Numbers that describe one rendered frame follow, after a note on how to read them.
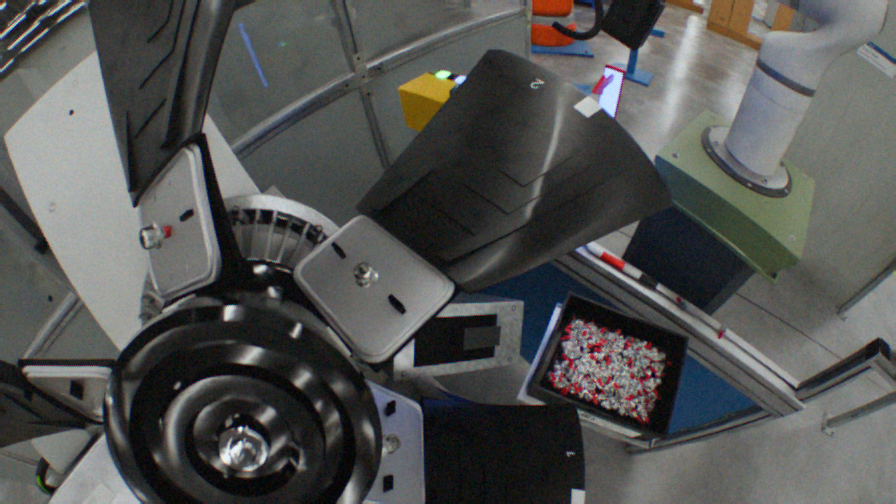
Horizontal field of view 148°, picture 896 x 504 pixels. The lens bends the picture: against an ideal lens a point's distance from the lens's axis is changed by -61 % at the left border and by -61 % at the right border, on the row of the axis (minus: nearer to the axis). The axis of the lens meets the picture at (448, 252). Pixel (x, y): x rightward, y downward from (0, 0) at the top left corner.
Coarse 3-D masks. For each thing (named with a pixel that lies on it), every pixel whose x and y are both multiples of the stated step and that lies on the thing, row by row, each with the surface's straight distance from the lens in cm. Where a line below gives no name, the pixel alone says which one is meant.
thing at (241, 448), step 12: (228, 432) 14; (240, 432) 14; (252, 432) 14; (228, 444) 15; (240, 444) 14; (252, 444) 15; (264, 444) 15; (228, 456) 15; (240, 456) 15; (252, 456) 15; (264, 456) 15; (240, 468) 15; (252, 468) 15
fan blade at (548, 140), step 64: (512, 64) 34; (448, 128) 27; (512, 128) 27; (576, 128) 29; (384, 192) 23; (448, 192) 22; (512, 192) 22; (576, 192) 24; (640, 192) 29; (448, 256) 18; (512, 256) 19
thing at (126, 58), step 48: (96, 0) 37; (144, 0) 27; (192, 0) 21; (96, 48) 34; (144, 48) 24; (192, 48) 19; (144, 96) 22; (192, 96) 17; (144, 144) 21; (144, 192) 22
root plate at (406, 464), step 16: (384, 400) 25; (400, 400) 26; (384, 416) 24; (400, 416) 25; (416, 416) 26; (384, 432) 24; (400, 432) 25; (416, 432) 26; (400, 448) 24; (416, 448) 25; (384, 464) 23; (400, 464) 24; (416, 464) 25; (400, 480) 23; (416, 480) 24; (368, 496) 22; (384, 496) 22; (400, 496) 23; (416, 496) 24
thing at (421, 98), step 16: (416, 80) 67; (432, 80) 65; (448, 80) 65; (400, 96) 66; (416, 96) 62; (432, 96) 59; (448, 96) 59; (416, 112) 64; (432, 112) 60; (416, 128) 67
